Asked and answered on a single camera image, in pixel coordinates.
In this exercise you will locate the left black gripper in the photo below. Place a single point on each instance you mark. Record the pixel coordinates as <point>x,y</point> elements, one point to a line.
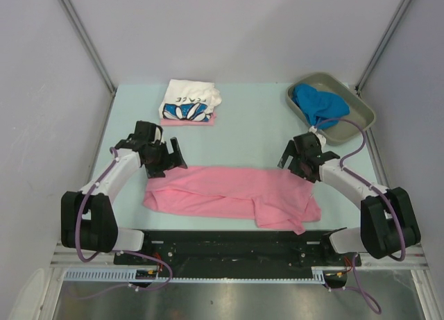
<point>171,160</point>

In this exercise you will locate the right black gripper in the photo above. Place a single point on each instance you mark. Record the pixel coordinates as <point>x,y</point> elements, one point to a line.
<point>291,150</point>

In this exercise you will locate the blue t shirt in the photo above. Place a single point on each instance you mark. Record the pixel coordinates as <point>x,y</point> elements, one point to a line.
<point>321,109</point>

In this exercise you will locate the grey plastic tray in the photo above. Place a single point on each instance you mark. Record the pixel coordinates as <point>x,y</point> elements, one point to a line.
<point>361,116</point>

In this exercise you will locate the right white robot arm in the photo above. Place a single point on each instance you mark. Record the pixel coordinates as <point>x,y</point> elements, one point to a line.
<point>388,225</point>

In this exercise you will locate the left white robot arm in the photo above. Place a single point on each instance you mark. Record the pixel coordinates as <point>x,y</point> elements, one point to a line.
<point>88,223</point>

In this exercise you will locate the white flower print t shirt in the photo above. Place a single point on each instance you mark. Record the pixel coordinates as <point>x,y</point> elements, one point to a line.
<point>192,101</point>

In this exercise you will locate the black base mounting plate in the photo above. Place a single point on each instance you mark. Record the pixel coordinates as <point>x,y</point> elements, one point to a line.
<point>242,254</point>

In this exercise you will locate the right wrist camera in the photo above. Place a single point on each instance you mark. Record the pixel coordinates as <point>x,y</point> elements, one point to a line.
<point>319,135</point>

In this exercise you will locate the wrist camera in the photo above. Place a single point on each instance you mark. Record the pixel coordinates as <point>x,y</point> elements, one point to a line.
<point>159,134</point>
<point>319,135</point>

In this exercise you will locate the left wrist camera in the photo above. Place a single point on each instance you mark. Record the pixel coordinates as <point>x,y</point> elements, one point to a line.
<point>159,134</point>

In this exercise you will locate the right aluminium frame post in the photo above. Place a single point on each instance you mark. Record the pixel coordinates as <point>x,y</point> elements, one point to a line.
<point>388,34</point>

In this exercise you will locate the aluminium frame post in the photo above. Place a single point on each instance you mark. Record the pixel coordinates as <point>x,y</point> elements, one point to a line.
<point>388,34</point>
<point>87,43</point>

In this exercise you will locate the grey slotted cable duct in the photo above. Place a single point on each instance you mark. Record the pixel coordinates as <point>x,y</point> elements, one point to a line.
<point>312,276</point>

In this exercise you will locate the left aluminium frame post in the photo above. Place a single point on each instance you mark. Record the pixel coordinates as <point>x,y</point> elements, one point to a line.
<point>87,43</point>

